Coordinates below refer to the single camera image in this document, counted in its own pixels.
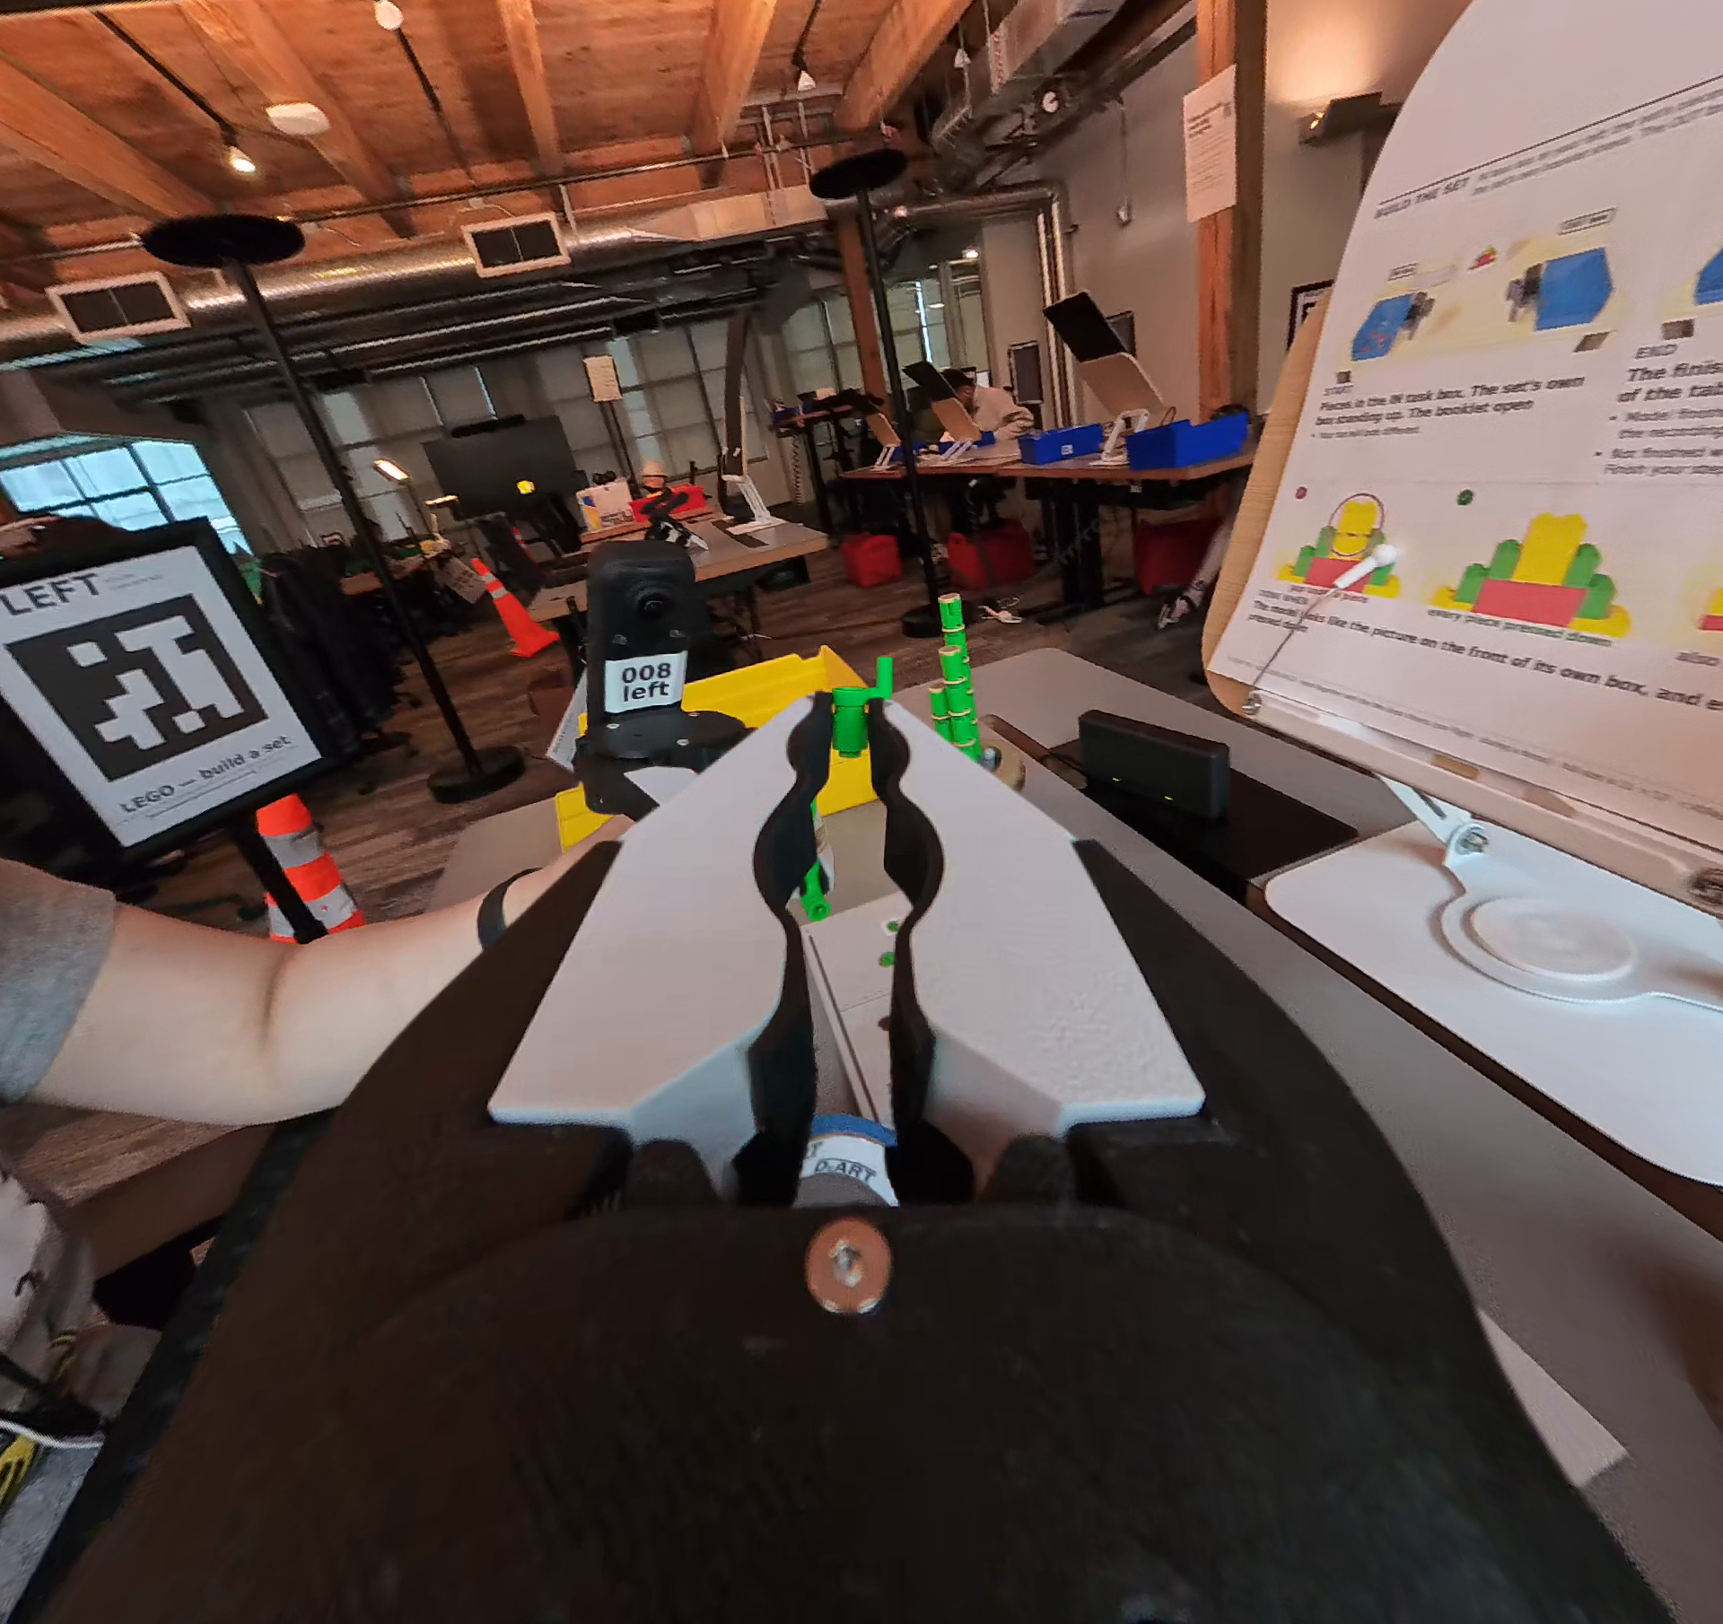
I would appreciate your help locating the yellow plastic bin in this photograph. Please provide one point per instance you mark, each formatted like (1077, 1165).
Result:
(766, 695)

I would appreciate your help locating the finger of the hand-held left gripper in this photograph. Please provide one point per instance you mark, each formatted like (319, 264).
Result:
(669, 787)

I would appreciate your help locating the small toy robot arm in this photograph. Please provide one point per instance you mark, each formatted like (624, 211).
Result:
(658, 494)

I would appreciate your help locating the black wall monitor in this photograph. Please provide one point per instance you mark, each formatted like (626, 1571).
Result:
(497, 467)

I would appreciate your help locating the person's left forearm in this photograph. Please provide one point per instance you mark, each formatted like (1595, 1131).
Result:
(269, 1018)

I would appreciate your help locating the blue masking tape roll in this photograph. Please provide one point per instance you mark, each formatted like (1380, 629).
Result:
(842, 1160)

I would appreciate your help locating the lego instruction booklet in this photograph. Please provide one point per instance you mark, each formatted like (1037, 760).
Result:
(854, 979)

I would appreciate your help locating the black framed marker sign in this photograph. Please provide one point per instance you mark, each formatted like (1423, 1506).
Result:
(134, 683)

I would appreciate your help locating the green lego stem assembly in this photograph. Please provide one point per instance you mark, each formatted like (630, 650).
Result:
(815, 878)

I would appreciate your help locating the printed instruction sheet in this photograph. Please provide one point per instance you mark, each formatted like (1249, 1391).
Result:
(1520, 440)

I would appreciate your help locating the lego bamboo pot model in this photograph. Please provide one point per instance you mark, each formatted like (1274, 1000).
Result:
(958, 695)

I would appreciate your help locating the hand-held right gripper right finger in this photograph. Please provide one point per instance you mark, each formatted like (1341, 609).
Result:
(1050, 979)

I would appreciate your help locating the black smart wristband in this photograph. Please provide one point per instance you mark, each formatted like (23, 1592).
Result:
(492, 910)

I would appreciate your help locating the blue plastic bin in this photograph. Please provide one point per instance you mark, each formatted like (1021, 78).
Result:
(1192, 442)
(1061, 448)

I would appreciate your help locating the wooden instruction board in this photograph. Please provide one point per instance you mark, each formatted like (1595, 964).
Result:
(1265, 507)

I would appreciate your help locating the orange traffic cone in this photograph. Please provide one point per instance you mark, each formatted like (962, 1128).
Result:
(303, 871)
(518, 622)

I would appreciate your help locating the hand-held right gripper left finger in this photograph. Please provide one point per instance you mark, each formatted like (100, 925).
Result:
(632, 979)

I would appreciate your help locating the black pole stand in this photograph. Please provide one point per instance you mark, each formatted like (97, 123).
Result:
(888, 372)
(477, 776)

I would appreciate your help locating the red plastic container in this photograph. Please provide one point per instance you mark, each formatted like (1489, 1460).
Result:
(1174, 555)
(989, 559)
(872, 561)

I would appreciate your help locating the tablet on wooden stand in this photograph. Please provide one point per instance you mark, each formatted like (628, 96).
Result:
(1116, 367)

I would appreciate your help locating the white stand base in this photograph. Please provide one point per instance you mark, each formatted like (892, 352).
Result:
(1412, 979)

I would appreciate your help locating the black rectangular device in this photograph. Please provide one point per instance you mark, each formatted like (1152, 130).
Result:
(1157, 763)

